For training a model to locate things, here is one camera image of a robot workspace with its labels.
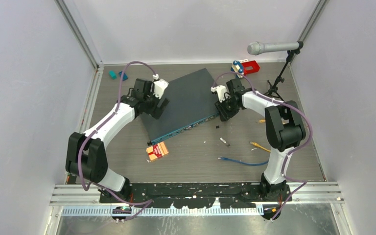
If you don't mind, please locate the silver SFP transceiver module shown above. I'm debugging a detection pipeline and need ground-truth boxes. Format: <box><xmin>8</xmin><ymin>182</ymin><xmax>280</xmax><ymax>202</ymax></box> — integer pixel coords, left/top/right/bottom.
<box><xmin>219</xmin><ymin>138</ymin><xmax>230</xmax><ymax>147</ymax></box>

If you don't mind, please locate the dark network switch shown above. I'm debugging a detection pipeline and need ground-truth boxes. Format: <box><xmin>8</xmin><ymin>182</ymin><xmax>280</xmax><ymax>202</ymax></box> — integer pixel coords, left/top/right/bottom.
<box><xmin>140</xmin><ymin>68</ymin><xmax>219</xmax><ymax>146</ymax></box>

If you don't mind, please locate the yellow ethernet cable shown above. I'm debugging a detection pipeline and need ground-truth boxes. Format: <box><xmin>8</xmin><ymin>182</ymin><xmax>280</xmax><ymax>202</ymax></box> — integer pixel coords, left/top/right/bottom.
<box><xmin>250</xmin><ymin>119</ymin><xmax>287</xmax><ymax>153</ymax></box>

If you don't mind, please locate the blue ethernet cable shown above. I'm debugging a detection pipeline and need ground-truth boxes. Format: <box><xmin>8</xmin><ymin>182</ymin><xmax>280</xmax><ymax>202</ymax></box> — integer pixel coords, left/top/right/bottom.
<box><xmin>218</xmin><ymin>156</ymin><xmax>270</xmax><ymax>167</ymax></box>

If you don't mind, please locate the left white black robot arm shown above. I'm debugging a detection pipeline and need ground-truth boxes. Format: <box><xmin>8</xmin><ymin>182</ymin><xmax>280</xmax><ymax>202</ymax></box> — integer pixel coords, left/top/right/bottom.
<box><xmin>65</xmin><ymin>79</ymin><xmax>169</xmax><ymax>203</ymax></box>

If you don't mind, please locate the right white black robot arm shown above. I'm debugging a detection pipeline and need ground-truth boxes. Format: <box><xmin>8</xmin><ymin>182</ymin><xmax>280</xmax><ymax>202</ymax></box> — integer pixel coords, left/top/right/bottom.
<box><xmin>211</xmin><ymin>79</ymin><xmax>306</xmax><ymax>201</ymax></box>

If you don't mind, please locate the blue plastic block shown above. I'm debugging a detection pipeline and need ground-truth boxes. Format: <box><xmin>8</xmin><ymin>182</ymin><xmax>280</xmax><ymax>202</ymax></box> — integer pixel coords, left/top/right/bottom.
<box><xmin>118</xmin><ymin>71</ymin><xmax>128</xmax><ymax>81</ymax></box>

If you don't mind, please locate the red and gold card box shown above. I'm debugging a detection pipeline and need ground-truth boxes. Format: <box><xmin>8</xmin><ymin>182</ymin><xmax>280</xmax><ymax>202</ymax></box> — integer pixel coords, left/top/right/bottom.
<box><xmin>146</xmin><ymin>142</ymin><xmax>169</xmax><ymax>162</ymax></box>

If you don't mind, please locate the red white blue toy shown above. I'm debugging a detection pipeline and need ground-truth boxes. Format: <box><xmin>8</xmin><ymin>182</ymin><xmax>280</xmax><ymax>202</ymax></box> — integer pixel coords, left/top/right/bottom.
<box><xmin>231</xmin><ymin>59</ymin><xmax>260</xmax><ymax>78</ymax></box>

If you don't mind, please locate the teal plastic block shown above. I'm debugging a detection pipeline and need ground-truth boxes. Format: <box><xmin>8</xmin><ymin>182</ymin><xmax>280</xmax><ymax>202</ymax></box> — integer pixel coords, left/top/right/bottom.
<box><xmin>108</xmin><ymin>70</ymin><xmax>117</xmax><ymax>80</ymax></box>

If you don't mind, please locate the black microphone tripod stand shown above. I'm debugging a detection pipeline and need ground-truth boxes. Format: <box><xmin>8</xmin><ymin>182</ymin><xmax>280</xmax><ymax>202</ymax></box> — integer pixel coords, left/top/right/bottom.
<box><xmin>265</xmin><ymin>41</ymin><xmax>304</xmax><ymax>101</ymax></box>

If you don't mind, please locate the grey microphone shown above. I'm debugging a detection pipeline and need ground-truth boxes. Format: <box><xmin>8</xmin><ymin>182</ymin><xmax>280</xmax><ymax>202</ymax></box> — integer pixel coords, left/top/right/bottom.
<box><xmin>247</xmin><ymin>41</ymin><xmax>304</xmax><ymax>55</ymax></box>

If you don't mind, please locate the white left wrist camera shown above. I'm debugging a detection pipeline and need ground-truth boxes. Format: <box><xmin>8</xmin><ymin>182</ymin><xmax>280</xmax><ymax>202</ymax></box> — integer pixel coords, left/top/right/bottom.
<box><xmin>153</xmin><ymin>79</ymin><xmax>169</xmax><ymax>99</ymax></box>

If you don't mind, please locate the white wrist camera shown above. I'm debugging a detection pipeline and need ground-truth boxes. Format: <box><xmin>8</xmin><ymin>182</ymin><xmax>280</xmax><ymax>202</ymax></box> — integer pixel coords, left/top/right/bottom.
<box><xmin>153</xmin><ymin>79</ymin><xmax>169</xmax><ymax>99</ymax></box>
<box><xmin>211</xmin><ymin>85</ymin><xmax>227</xmax><ymax>103</ymax></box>

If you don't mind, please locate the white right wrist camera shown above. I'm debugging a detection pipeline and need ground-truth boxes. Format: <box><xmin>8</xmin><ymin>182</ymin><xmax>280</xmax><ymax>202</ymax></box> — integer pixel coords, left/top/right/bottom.
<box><xmin>211</xmin><ymin>85</ymin><xmax>227</xmax><ymax>103</ymax></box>

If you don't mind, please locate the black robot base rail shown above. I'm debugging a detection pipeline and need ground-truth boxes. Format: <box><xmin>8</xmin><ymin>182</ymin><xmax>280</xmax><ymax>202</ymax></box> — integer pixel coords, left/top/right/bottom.
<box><xmin>100</xmin><ymin>181</ymin><xmax>292</xmax><ymax>210</ymax></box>

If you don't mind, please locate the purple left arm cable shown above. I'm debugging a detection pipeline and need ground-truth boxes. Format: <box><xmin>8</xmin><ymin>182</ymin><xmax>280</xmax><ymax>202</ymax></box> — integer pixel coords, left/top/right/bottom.
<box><xmin>77</xmin><ymin>61</ymin><xmax>161</xmax><ymax>221</ymax></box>

